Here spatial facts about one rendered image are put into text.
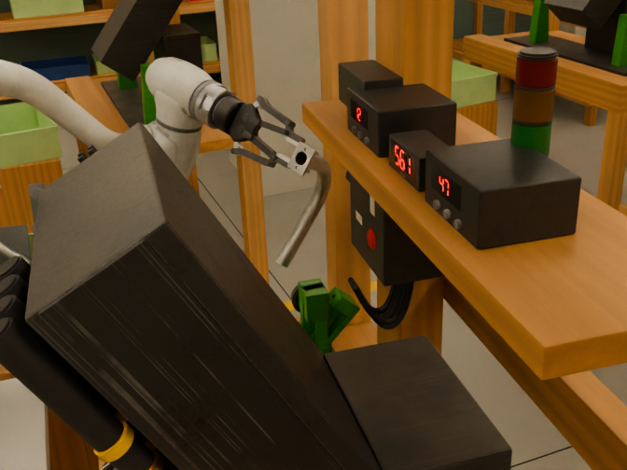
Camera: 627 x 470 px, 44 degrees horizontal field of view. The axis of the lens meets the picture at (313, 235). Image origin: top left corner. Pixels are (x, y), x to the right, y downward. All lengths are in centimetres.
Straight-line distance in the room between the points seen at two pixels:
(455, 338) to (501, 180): 271
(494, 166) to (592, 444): 42
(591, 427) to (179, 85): 103
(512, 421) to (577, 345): 239
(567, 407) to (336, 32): 95
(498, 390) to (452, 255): 242
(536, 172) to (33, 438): 121
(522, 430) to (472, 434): 201
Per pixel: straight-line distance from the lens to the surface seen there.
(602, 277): 90
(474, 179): 93
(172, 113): 169
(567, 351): 78
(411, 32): 133
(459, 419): 115
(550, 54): 102
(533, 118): 103
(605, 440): 113
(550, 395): 123
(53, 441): 233
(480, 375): 339
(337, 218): 187
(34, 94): 161
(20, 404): 190
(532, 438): 310
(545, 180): 94
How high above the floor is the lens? 195
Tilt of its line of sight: 25 degrees down
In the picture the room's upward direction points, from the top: 2 degrees counter-clockwise
